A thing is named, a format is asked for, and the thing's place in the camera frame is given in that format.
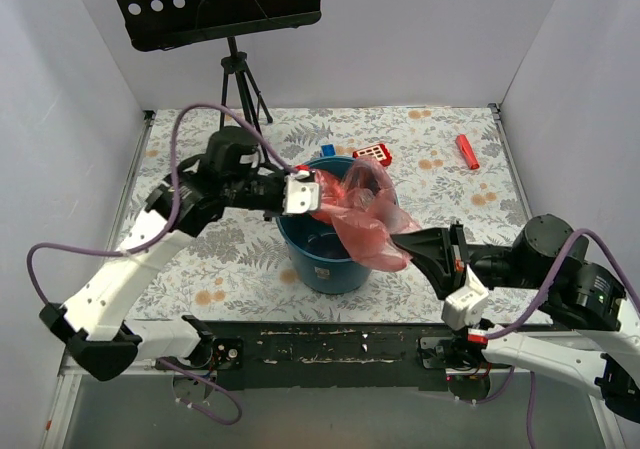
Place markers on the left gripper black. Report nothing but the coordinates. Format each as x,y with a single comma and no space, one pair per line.
273,192

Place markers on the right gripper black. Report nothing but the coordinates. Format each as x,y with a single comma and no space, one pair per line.
455,257

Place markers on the teal plastic trash bin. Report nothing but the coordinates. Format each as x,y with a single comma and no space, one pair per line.
318,257

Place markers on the red plastic trash bag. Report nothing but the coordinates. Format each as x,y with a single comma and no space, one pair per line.
361,206

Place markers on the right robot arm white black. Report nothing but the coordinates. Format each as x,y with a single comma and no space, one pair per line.
548,257

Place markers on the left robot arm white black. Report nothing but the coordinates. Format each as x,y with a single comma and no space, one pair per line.
92,323

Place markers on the red trash bag roll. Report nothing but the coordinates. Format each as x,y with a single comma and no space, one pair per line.
467,152

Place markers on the colourful toy brick car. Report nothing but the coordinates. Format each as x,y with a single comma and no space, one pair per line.
328,150

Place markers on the red window toy brick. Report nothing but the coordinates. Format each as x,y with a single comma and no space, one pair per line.
379,152

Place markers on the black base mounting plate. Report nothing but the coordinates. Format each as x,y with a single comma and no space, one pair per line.
279,355

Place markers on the black music stand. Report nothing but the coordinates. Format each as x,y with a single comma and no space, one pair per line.
169,24

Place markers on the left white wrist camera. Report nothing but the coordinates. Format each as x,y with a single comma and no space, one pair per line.
302,193

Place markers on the aluminium frame rail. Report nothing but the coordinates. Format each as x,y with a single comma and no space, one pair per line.
144,410

